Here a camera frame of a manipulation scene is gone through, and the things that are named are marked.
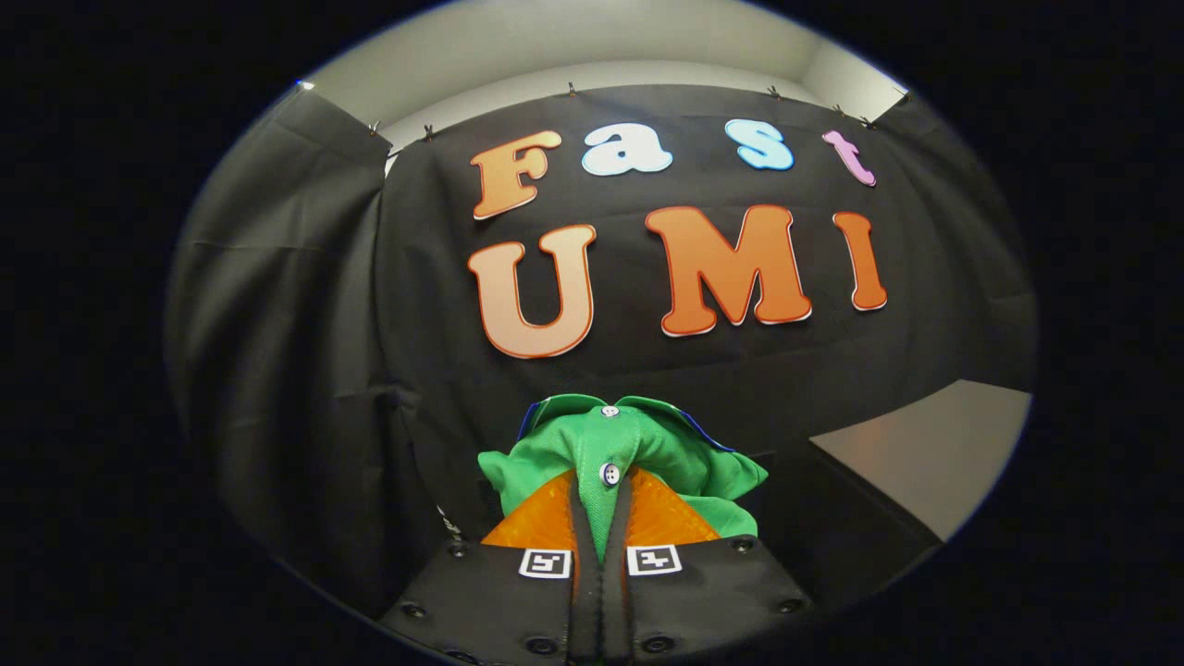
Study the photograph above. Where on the black backdrop cloth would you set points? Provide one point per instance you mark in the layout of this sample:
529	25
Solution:
324	324

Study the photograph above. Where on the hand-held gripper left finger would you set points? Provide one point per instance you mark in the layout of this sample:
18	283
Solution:
583	610

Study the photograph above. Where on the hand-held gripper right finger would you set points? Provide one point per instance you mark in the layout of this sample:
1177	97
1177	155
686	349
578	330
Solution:
618	610

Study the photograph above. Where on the green polo shirt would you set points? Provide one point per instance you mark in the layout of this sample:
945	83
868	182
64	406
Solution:
666	453

